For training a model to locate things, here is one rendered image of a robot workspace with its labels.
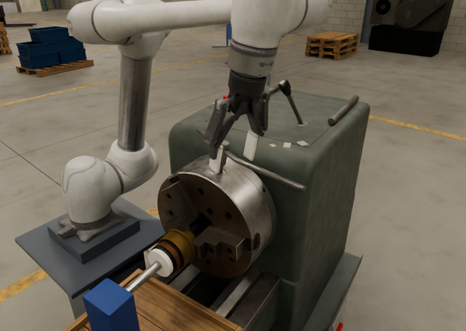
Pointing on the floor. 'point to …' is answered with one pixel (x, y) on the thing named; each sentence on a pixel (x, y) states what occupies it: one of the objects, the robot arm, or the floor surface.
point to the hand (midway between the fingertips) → (233, 156)
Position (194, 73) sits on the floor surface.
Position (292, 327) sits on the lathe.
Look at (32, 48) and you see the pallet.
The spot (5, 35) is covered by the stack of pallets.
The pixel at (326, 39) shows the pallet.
